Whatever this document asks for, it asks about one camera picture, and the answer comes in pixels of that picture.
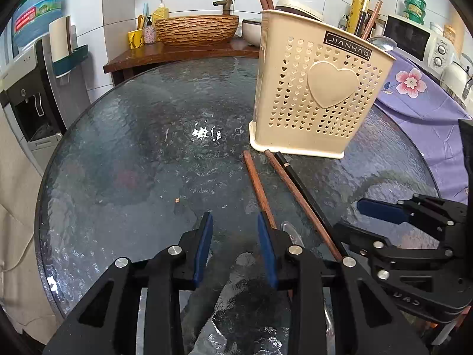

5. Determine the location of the stack of green bowls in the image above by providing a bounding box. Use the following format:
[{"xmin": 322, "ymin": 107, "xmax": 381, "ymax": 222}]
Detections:
[{"xmin": 403, "ymin": 0, "xmax": 427, "ymax": 21}]

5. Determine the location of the yellow wrap roll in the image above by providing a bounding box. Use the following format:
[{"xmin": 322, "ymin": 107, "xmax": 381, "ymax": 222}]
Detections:
[{"xmin": 347, "ymin": 0, "xmax": 371, "ymax": 38}]

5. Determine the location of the bronze faucet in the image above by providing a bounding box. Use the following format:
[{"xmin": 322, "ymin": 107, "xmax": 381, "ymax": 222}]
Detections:
[{"xmin": 212, "ymin": 0, "xmax": 234, "ymax": 16}]

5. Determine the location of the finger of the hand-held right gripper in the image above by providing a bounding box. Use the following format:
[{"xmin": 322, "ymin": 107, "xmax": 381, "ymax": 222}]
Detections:
[
  {"xmin": 332, "ymin": 222, "xmax": 456, "ymax": 267},
  {"xmin": 357, "ymin": 194, "xmax": 467, "ymax": 227}
]

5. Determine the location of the blue water jug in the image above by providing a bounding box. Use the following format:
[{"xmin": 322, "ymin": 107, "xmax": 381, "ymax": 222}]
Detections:
[{"xmin": 11, "ymin": 0, "xmax": 69, "ymax": 50}]

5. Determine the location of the yellow soap pump bottle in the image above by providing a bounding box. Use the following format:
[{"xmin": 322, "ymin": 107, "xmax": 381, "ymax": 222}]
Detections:
[{"xmin": 152, "ymin": 0, "xmax": 170, "ymax": 21}]

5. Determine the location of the white microwave oven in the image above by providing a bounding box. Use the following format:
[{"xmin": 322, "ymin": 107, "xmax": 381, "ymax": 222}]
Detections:
[{"xmin": 380, "ymin": 14, "xmax": 458, "ymax": 72}]

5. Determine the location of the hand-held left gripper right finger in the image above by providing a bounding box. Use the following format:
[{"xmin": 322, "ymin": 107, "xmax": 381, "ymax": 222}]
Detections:
[{"xmin": 257, "ymin": 212, "xmax": 429, "ymax": 355}]

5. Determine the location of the white thermos kettle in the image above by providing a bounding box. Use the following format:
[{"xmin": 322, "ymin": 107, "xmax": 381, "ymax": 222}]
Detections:
[{"xmin": 441, "ymin": 54, "xmax": 473, "ymax": 100}]

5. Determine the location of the wooden sink cabinet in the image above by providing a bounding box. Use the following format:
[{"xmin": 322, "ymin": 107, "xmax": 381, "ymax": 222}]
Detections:
[{"xmin": 103, "ymin": 39, "xmax": 261, "ymax": 84}]

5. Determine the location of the beige cloth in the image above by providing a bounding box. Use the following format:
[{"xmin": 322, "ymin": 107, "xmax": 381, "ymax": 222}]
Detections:
[{"xmin": 0, "ymin": 109, "xmax": 63, "ymax": 337}]

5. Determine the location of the grey water dispenser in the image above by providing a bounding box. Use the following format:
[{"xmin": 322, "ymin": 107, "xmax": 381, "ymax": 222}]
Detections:
[{"xmin": 0, "ymin": 38, "xmax": 67, "ymax": 178}]

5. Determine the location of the purple floral cloth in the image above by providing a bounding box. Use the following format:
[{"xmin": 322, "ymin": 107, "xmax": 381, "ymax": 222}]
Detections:
[{"xmin": 373, "ymin": 46, "xmax": 473, "ymax": 206}]

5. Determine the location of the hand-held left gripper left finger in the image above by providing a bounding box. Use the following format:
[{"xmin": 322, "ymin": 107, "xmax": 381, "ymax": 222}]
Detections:
[{"xmin": 42, "ymin": 212, "xmax": 214, "ymax": 355}]

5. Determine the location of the green wall holder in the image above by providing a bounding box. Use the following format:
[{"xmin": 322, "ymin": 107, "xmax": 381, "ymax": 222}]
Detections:
[{"xmin": 52, "ymin": 44, "xmax": 89, "ymax": 79}]

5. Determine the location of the woven pattern wash basin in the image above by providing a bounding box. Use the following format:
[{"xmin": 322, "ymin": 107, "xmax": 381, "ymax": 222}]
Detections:
[{"xmin": 154, "ymin": 15, "xmax": 239, "ymax": 47}]

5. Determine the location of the white rice cooker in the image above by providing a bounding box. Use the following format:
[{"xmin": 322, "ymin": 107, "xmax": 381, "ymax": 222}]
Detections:
[{"xmin": 242, "ymin": 0, "xmax": 324, "ymax": 47}]

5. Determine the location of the cream plastic utensil holder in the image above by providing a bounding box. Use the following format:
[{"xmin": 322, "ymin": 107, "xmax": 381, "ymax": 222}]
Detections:
[{"xmin": 249, "ymin": 8, "xmax": 397, "ymax": 159}]

